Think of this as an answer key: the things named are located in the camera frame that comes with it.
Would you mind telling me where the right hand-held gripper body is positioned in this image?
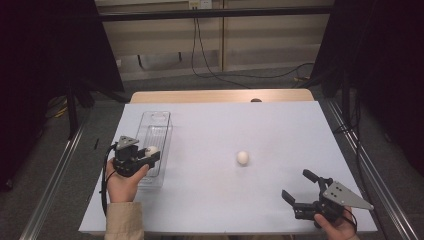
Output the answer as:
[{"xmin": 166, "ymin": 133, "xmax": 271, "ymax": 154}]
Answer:
[{"xmin": 293, "ymin": 180, "xmax": 375, "ymax": 223}]

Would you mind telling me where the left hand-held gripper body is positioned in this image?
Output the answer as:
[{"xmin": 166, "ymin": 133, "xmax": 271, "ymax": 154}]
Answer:
[{"xmin": 112, "ymin": 135, "xmax": 150, "ymax": 178}]

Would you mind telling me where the clear plastic container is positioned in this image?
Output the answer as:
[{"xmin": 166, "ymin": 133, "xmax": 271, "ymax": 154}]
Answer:
[{"xmin": 135, "ymin": 110, "xmax": 174, "ymax": 190}]

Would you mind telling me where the white egg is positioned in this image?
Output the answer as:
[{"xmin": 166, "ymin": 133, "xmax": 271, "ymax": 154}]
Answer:
[{"xmin": 236, "ymin": 150, "xmax": 250, "ymax": 166}]

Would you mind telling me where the person's left hand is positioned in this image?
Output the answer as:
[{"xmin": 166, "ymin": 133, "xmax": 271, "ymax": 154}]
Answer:
[{"xmin": 105, "ymin": 159, "xmax": 150, "ymax": 204}]

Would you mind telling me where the person's right hand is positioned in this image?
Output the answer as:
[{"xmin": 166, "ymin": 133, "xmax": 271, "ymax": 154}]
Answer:
[{"xmin": 313, "ymin": 206, "xmax": 361, "ymax": 240}]

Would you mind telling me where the wooden table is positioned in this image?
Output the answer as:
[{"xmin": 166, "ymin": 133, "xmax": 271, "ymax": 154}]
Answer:
[{"xmin": 129, "ymin": 88, "xmax": 315, "ymax": 104}]

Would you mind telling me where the black curtain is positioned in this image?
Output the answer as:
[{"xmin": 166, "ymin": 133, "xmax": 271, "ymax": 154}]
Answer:
[
  {"xmin": 0, "ymin": 0, "xmax": 126, "ymax": 192},
  {"xmin": 311, "ymin": 0, "xmax": 424, "ymax": 175}
]

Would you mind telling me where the black horizontal bar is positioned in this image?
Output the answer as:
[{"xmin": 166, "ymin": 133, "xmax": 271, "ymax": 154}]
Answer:
[{"xmin": 99, "ymin": 5, "xmax": 334, "ymax": 22}]

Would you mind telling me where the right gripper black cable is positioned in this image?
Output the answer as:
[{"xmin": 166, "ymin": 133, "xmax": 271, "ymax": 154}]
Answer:
[{"xmin": 342, "ymin": 206, "xmax": 359, "ymax": 234}]

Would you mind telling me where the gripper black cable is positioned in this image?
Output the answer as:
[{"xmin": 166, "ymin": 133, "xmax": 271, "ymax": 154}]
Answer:
[
  {"xmin": 342, "ymin": 206, "xmax": 359, "ymax": 234},
  {"xmin": 99, "ymin": 143, "xmax": 118, "ymax": 217}
]

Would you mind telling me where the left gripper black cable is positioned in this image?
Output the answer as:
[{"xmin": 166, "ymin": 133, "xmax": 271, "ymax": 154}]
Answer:
[{"xmin": 99, "ymin": 143, "xmax": 118, "ymax": 217}]

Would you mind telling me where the aluminium floor rail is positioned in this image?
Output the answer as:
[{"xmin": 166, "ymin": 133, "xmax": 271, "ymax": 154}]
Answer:
[
  {"xmin": 19, "ymin": 121, "xmax": 88, "ymax": 240},
  {"xmin": 325, "ymin": 99, "xmax": 424, "ymax": 240}
]

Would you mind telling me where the black power cable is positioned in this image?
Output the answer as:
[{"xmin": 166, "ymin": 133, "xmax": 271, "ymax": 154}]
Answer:
[
  {"xmin": 194, "ymin": 8, "xmax": 316, "ymax": 81},
  {"xmin": 190, "ymin": 8, "xmax": 252, "ymax": 90}
]

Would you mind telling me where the white wall socket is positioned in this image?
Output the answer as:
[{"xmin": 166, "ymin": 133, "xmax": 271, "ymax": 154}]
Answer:
[{"xmin": 188, "ymin": 0, "xmax": 213, "ymax": 10}]

